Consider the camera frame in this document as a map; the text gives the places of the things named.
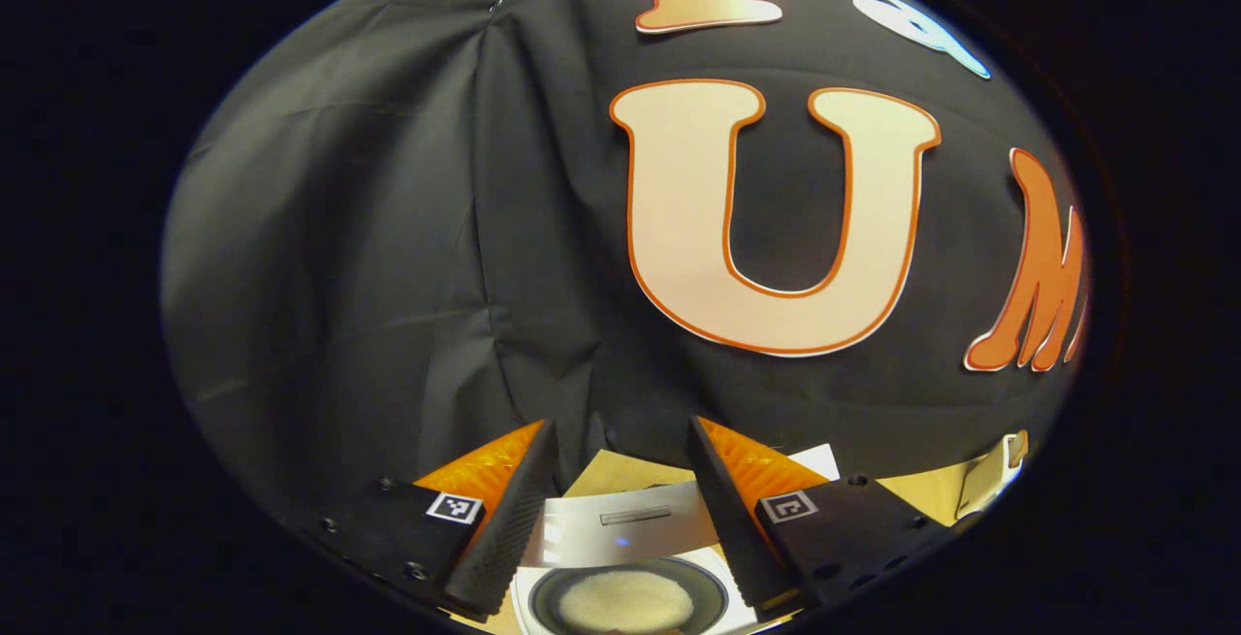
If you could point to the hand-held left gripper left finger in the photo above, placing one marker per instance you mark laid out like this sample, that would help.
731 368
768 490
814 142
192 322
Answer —
504 538

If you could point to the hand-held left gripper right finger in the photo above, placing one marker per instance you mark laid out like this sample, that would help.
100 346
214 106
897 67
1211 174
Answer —
742 528

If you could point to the white rice cooker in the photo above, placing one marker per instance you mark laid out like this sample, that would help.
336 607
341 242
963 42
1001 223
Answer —
630 533

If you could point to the white toaster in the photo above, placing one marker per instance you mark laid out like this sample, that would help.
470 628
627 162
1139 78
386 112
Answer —
984 485

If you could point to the black backdrop cloth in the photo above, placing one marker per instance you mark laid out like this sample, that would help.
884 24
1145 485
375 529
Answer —
388 228

